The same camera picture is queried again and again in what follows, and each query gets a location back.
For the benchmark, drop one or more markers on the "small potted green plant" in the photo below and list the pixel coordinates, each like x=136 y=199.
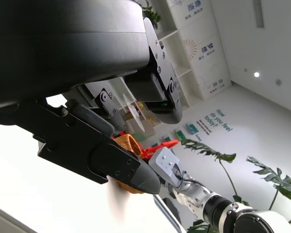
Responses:
x=151 y=14

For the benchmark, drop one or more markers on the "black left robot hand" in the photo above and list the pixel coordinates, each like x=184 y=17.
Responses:
x=63 y=43

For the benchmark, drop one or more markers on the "white shelving unit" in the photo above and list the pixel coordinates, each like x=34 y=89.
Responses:
x=203 y=48

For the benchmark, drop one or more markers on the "large monstera plant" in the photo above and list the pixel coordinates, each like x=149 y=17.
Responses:
x=276 y=177

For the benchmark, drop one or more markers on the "green wall picture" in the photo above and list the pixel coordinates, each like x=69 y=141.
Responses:
x=180 y=134
x=192 y=128

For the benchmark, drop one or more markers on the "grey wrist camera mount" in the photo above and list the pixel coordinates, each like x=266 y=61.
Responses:
x=163 y=160

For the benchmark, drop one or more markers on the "round ceiling spotlight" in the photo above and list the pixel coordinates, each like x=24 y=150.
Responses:
x=256 y=74

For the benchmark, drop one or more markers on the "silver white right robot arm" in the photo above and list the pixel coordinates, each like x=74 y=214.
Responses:
x=232 y=213

